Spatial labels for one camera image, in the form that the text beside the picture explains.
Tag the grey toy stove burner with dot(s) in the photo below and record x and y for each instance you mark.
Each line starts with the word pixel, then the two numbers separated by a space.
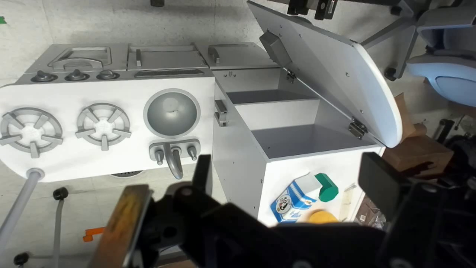
pixel 30 130

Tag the grey toy faucet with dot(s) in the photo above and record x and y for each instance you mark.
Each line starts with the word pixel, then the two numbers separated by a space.
pixel 173 154

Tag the blue white milk carton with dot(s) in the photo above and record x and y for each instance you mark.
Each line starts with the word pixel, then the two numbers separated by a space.
pixel 296 199

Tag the white cabinet door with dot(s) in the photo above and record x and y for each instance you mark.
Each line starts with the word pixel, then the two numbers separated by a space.
pixel 338 69

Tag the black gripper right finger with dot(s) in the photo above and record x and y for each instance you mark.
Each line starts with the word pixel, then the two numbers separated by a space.
pixel 383 185

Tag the orange floor marker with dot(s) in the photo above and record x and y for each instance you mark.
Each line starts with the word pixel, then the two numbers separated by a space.
pixel 93 233

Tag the white toy kitchen cabinet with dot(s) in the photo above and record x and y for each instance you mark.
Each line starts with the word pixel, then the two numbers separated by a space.
pixel 261 127

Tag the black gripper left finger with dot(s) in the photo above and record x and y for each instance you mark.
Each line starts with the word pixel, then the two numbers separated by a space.
pixel 203 176

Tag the orange ball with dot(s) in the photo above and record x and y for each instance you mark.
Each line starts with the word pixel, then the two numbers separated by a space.
pixel 320 216

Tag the grey toy sink bowl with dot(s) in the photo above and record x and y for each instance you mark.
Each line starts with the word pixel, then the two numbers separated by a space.
pixel 172 112

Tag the cardboard box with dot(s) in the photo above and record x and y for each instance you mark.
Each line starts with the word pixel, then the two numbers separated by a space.
pixel 417 154

